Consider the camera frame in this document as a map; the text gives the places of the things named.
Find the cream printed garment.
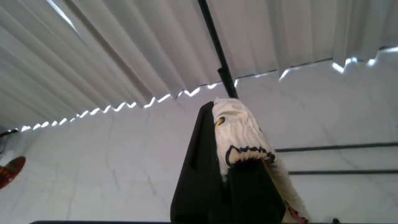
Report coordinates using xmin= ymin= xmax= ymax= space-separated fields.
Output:
xmin=212 ymin=97 xmax=312 ymax=224

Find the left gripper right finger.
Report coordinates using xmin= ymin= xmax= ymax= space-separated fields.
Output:
xmin=229 ymin=158 xmax=286 ymax=223

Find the black clothes rack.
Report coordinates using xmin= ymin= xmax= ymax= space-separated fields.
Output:
xmin=197 ymin=0 xmax=398 ymax=175

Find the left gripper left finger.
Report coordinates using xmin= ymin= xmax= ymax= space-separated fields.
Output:
xmin=170 ymin=101 xmax=233 ymax=223

